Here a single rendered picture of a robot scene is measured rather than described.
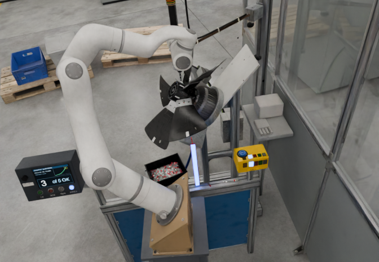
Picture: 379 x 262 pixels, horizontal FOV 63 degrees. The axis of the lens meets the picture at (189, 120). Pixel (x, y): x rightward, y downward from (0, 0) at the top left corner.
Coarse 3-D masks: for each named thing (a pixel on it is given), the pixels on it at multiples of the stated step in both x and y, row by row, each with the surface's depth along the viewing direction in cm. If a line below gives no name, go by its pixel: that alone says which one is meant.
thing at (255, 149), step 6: (258, 144) 165; (234, 150) 164; (246, 150) 162; (252, 150) 162; (258, 150) 162; (264, 150) 161; (234, 156) 166; (240, 156) 160; (246, 156) 159; (252, 156) 159; (264, 156) 158; (240, 162) 158; (246, 162) 158; (240, 168) 161; (246, 168) 161; (252, 168) 162; (258, 168) 163
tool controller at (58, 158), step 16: (32, 160) 148; (48, 160) 146; (64, 160) 144; (32, 176) 144; (48, 176) 145; (64, 176) 146; (80, 176) 152; (32, 192) 148; (48, 192) 149; (64, 192) 150; (80, 192) 151
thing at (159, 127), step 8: (160, 112) 192; (168, 112) 190; (152, 120) 196; (160, 120) 192; (168, 120) 190; (144, 128) 201; (152, 128) 195; (160, 128) 192; (168, 128) 190; (152, 136) 195; (160, 136) 192; (168, 136) 190; (160, 144) 191; (168, 144) 189
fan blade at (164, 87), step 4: (160, 76) 214; (160, 80) 214; (164, 80) 205; (160, 84) 215; (164, 84) 206; (160, 88) 216; (164, 88) 208; (168, 88) 201; (160, 92) 217; (164, 92) 210; (160, 96) 219; (164, 96) 213; (164, 100) 215; (168, 100) 209; (164, 104) 216
